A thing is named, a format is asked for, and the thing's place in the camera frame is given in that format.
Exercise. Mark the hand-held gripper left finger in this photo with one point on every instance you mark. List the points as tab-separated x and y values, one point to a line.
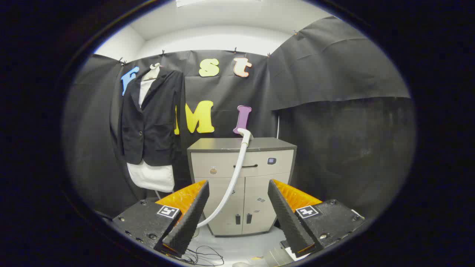
189	218

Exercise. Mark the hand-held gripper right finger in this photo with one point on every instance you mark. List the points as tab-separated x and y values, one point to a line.
287	218

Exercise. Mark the black suit jacket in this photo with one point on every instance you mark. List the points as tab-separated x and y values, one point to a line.
156	122

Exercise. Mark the grey cabinet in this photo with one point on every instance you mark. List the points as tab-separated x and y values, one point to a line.
222	163

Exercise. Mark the black backdrop cloth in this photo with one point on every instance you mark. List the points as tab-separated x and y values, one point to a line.
334	74

